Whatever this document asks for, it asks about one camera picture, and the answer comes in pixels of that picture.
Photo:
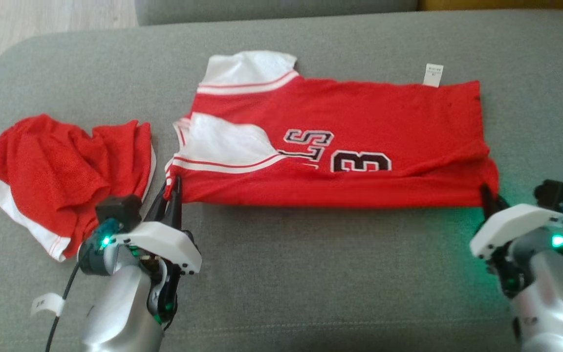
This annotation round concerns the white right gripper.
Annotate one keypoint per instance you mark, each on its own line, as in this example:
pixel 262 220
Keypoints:
pixel 511 222

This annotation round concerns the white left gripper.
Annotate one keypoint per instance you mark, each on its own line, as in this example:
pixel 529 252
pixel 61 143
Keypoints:
pixel 169 242

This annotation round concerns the red white-trimmed shorts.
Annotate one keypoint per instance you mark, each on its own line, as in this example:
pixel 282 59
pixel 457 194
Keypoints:
pixel 52 171

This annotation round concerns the red white basketball jersey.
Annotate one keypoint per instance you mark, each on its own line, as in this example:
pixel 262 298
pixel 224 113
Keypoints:
pixel 359 107

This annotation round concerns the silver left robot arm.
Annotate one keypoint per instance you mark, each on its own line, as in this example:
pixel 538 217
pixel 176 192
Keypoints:
pixel 115 313

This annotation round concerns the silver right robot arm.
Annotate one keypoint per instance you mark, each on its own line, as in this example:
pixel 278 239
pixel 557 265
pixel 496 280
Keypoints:
pixel 555 303

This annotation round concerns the grey fabric sofa ottoman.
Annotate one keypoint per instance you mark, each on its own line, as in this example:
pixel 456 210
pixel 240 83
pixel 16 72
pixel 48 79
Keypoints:
pixel 335 274

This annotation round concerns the grey sofa seat cushion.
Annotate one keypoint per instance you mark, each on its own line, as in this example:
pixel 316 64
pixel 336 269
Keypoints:
pixel 262 10

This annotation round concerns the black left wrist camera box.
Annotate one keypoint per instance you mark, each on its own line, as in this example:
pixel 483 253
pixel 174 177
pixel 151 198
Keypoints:
pixel 118 210

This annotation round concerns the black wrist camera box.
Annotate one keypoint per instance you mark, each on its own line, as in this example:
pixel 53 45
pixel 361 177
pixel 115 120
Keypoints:
pixel 118 210
pixel 557 191

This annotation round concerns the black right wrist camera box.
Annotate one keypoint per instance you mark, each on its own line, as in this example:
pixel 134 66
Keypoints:
pixel 557 191

